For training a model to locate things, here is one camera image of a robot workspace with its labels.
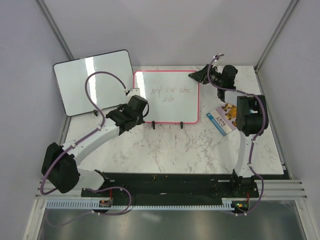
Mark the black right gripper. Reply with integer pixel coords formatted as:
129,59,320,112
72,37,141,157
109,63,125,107
188,64,223,88

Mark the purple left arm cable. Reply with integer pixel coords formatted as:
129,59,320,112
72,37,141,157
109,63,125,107
39,71,133,216

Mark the black framed whiteboard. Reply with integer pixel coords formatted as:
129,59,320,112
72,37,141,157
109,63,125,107
53,49,133,117

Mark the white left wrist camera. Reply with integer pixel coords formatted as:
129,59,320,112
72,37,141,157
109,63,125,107
125,88,140,96

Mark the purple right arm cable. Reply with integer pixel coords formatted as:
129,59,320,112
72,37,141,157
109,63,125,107
207,55,266,217

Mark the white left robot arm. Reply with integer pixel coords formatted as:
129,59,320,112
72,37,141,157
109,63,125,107
39,70,200,197

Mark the pink framed whiteboard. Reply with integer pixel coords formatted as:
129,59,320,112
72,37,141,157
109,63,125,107
133,70,200,124

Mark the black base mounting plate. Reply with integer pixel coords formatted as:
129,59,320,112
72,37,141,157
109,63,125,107
81,172,260,207

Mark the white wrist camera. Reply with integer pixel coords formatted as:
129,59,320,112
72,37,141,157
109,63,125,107
125,88,140,96
213,53,224,63

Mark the dog picture book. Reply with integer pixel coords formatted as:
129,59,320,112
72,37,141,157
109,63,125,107
206,103,237,136

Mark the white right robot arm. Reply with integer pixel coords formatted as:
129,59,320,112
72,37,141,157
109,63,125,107
206,65,269,197

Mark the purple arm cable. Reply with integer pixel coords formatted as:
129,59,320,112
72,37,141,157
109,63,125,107
39,71,133,216
207,55,266,217

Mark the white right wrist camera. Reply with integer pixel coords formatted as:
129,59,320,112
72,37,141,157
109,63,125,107
213,53,224,63

